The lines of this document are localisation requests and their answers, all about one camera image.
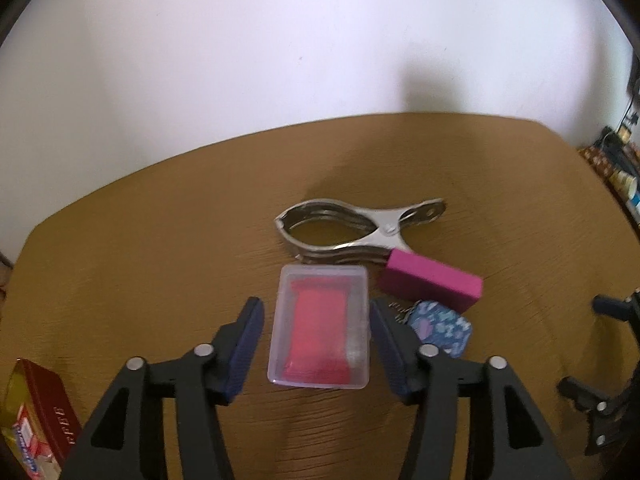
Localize blue red toothpick box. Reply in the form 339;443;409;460
1;403;61;480

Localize blue floral small tin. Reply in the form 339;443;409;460
406;300;473;358

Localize pink rectangular block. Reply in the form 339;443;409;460
378;249;484;313

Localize clear case red contents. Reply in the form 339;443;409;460
267;264;370;390

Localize large metal spring clamp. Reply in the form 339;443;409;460
274;198;447;264

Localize red gold tin box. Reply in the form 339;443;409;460
1;359;81;479

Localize cluttered shelf at right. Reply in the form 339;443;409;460
577;55;639;234

